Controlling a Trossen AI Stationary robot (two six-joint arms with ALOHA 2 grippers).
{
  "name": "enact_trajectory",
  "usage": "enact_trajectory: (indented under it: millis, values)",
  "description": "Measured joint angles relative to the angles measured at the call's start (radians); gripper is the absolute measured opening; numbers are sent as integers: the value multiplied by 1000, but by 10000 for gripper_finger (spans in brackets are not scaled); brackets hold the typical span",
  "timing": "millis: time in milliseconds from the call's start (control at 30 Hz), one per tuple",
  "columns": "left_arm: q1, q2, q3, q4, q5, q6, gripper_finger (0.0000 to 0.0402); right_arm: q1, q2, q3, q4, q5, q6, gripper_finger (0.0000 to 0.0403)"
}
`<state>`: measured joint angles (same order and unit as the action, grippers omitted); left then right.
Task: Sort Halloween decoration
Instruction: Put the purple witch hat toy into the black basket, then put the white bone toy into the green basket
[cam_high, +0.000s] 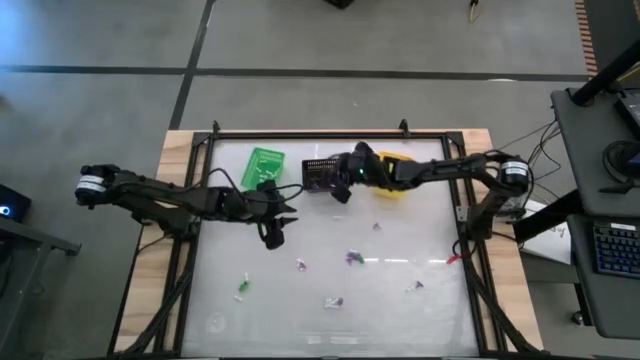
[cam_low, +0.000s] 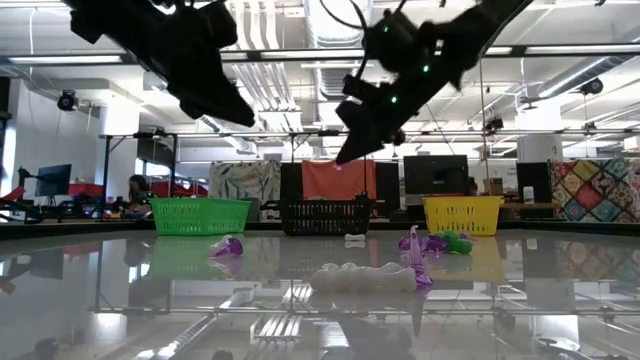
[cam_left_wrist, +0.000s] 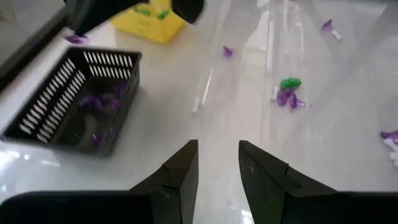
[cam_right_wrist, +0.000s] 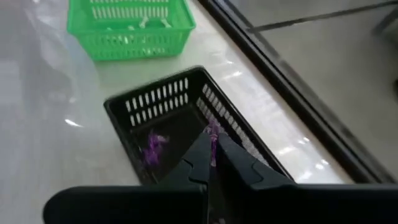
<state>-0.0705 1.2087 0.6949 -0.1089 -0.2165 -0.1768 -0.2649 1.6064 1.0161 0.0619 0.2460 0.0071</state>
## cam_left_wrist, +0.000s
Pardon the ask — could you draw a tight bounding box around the yellow plastic basket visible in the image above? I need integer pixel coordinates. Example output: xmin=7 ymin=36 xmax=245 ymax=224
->
xmin=108 ymin=0 xmax=187 ymax=44

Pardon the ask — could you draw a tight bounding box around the black plastic basket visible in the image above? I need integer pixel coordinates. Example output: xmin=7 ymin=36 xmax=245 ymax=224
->
xmin=1 ymin=46 xmax=143 ymax=157

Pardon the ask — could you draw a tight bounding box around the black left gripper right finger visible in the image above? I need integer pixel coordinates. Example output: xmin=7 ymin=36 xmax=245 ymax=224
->
xmin=238 ymin=139 xmax=339 ymax=224

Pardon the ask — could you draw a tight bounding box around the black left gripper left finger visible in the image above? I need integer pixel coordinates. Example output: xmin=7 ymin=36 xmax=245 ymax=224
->
xmin=130 ymin=139 xmax=200 ymax=224

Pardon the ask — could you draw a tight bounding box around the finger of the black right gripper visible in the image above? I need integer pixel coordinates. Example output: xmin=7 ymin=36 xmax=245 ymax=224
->
xmin=64 ymin=0 xmax=108 ymax=37
xmin=82 ymin=0 xmax=150 ymax=34

